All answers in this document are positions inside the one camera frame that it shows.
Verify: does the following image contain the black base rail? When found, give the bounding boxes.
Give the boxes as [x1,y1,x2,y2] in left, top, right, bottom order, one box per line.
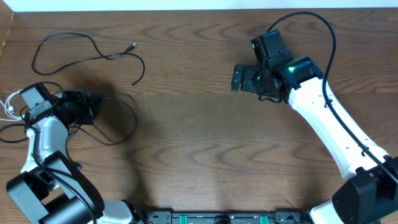
[134,210,313,224]

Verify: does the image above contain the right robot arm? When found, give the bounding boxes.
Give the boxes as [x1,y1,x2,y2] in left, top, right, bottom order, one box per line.
[231,30,397,223]

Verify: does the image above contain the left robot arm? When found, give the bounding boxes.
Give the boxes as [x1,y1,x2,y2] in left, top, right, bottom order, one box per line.
[6,82,140,223]

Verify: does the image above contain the white usb cable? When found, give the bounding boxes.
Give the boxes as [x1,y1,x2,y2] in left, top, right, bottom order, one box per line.
[0,89,24,122]

